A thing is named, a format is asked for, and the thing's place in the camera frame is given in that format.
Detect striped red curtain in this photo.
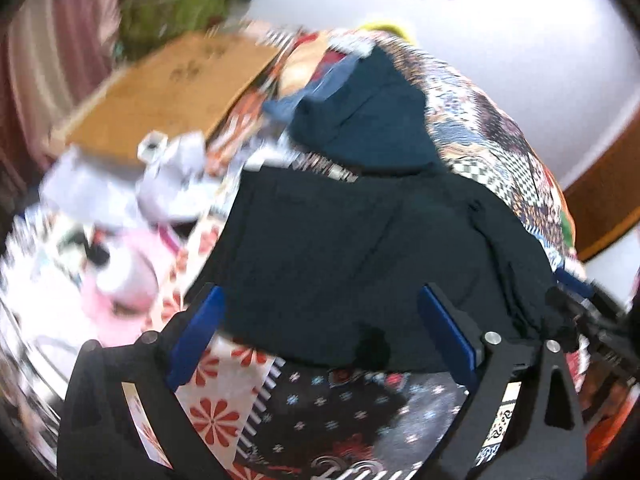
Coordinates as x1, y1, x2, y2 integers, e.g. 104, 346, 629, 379
0, 0, 128, 181

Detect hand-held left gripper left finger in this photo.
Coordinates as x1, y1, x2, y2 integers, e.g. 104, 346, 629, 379
56, 284, 237, 480

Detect pink cloth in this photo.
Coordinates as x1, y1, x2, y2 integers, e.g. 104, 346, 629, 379
82, 230, 176, 336

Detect blue jeans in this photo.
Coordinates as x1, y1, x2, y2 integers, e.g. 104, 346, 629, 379
262, 54, 363, 123

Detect wooden lap desk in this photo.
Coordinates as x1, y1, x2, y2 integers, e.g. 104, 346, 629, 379
47, 30, 282, 167

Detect wooden wardrobe with white door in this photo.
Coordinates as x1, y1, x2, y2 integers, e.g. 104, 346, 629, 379
561, 110, 640, 263

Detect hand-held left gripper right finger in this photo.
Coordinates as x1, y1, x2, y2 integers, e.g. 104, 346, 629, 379
417, 282, 589, 480

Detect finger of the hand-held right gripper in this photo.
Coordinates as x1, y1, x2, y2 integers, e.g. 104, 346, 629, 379
546, 286, 608, 333
552, 266, 608, 306

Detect green fabric storage box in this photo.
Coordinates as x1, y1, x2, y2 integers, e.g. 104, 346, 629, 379
116, 0, 237, 58

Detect yellow curved headboard pad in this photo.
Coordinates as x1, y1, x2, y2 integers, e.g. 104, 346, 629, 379
359, 20, 417, 45

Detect black pants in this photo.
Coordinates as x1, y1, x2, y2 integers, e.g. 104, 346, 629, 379
199, 166, 578, 373

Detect patchwork printed blanket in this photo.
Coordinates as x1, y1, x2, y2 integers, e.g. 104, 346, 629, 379
120, 20, 640, 480

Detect dark folded pants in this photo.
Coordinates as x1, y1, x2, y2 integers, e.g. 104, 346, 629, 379
289, 46, 442, 177

